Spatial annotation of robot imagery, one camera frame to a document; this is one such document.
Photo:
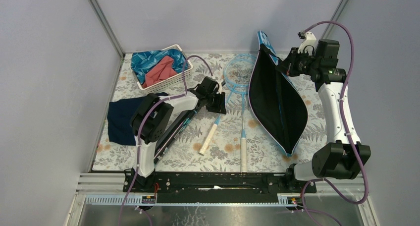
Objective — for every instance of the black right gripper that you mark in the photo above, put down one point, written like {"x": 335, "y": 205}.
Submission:
{"x": 285, "y": 66}

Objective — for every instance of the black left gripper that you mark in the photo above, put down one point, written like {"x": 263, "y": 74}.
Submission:
{"x": 219, "y": 107}

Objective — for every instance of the black shuttlecock tube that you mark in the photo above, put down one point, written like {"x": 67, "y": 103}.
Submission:
{"x": 170, "y": 135}

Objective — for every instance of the blue racket cover bag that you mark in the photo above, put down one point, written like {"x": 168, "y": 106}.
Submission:
{"x": 274, "y": 100}

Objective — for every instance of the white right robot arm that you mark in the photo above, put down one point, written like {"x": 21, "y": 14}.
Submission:
{"x": 343, "y": 156}

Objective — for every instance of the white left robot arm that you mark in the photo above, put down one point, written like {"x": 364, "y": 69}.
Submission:
{"x": 158, "y": 120}

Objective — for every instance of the floral patterned table mat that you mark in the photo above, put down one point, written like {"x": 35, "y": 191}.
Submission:
{"x": 223, "y": 153}

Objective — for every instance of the white perforated plastic basket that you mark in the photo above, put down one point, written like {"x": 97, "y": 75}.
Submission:
{"x": 170, "y": 81}

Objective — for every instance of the salmon pink towel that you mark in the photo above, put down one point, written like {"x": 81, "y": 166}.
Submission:
{"x": 160, "y": 72}

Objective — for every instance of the teal leaf-patterned cloth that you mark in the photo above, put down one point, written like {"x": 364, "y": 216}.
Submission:
{"x": 152, "y": 67}

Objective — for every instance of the navy blue cloth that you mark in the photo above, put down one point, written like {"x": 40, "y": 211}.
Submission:
{"x": 118, "y": 117}

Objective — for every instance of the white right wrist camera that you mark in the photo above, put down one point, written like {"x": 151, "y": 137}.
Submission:
{"x": 308, "y": 42}

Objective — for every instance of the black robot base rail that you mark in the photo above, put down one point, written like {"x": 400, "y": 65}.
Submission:
{"x": 215, "y": 187}

